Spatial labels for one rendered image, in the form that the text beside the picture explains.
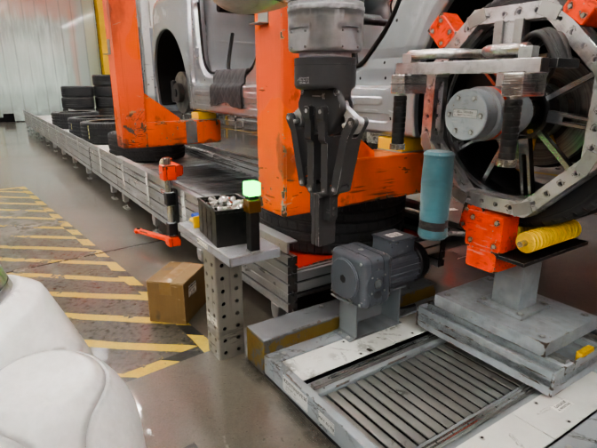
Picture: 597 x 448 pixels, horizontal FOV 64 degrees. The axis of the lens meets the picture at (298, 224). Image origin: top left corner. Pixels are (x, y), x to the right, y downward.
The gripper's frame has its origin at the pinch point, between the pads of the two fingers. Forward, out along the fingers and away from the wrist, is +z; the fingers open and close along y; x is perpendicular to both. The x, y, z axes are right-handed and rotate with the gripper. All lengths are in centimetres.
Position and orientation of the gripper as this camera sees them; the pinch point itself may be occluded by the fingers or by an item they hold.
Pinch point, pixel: (323, 218)
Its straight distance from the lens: 63.0
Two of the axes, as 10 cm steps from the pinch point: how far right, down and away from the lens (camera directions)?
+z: 0.0, 9.6, 2.9
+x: 7.7, -1.9, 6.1
